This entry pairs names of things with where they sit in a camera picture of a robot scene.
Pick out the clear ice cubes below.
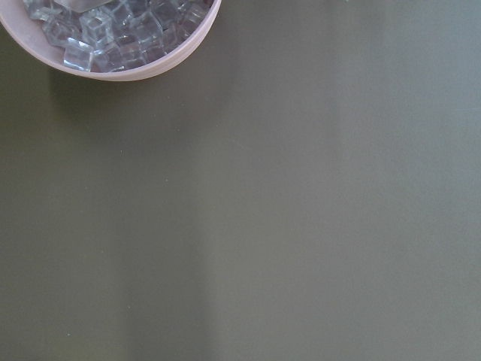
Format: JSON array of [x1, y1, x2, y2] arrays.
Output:
[[23, 1, 213, 73]]

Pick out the steel ice scoop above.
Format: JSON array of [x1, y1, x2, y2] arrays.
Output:
[[54, 0, 112, 13]]

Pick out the pink bowl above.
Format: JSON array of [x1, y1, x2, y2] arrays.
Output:
[[1, 1, 222, 82]]

